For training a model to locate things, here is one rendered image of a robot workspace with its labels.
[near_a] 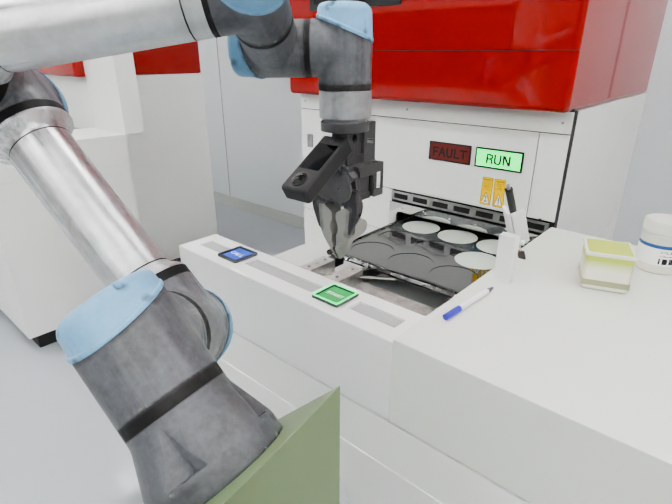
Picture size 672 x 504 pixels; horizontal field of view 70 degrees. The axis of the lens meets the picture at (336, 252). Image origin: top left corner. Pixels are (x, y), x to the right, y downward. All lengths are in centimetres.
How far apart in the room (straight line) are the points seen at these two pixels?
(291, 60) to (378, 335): 40
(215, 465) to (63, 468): 159
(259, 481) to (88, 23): 49
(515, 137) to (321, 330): 67
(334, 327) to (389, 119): 75
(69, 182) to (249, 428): 41
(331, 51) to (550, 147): 64
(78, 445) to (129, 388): 162
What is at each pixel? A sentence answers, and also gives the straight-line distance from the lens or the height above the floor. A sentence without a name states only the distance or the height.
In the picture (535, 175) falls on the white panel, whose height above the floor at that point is 108.
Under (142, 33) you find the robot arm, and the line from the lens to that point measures 61.
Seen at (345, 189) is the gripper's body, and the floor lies 115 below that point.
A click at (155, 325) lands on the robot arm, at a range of 51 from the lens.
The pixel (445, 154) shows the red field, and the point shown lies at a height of 109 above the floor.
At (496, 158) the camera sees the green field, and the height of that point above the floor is 110.
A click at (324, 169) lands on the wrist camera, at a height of 119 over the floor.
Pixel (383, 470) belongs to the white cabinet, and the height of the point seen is 72.
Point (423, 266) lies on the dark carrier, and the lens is 107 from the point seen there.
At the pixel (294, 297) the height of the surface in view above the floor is 96.
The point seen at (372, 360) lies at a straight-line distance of 73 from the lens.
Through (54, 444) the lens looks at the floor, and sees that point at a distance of 216.
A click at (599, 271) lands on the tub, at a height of 100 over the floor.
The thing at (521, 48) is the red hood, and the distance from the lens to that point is 113.
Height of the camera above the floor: 133
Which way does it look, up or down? 23 degrees down
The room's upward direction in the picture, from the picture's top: straight up
